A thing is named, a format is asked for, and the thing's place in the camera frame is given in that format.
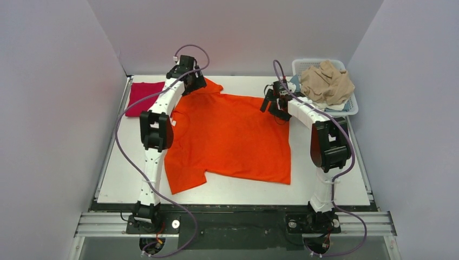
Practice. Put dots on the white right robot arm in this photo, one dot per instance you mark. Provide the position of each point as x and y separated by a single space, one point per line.
329 148

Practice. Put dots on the blue garment in basket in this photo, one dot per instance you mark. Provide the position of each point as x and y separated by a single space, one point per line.
294 84

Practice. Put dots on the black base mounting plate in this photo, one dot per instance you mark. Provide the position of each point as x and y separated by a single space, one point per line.
278 227

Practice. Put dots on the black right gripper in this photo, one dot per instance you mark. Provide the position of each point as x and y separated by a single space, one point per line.
274 101

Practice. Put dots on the white garment in basket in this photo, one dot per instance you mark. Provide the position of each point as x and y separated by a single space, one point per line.
331 106

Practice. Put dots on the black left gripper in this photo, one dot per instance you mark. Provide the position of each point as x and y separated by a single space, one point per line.
195 81

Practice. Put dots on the beige crumpled t-shirt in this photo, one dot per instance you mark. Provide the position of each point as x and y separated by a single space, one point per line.
327 84

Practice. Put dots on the orange t-shirt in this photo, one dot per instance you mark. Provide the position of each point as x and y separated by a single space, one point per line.
227 135

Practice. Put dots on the white plastic laundry basket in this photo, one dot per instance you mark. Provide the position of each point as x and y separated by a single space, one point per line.
301 64

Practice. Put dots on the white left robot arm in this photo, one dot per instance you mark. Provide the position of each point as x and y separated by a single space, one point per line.
156 132

